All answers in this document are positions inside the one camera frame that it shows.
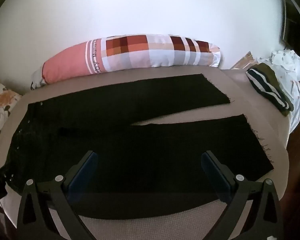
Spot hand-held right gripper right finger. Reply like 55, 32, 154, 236
201, 151, 284, 240

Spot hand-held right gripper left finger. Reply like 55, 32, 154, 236
16, 151, 99, 240

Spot black pants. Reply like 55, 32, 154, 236
5, 74, 274, 220

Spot white floral pillow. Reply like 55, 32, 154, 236
0, 82, 23, 153

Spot beige mattress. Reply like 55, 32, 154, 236
0, 66, 290, 240

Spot green navy striped garment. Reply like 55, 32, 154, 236
245, 63, 294, 117

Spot white printed cloth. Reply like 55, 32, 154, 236
256, 49, 300, 133

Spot pink plaid pillow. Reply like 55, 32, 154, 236
31, 33, 222, 91

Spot dark wooden door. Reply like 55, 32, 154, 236
281, 0, 300, 53

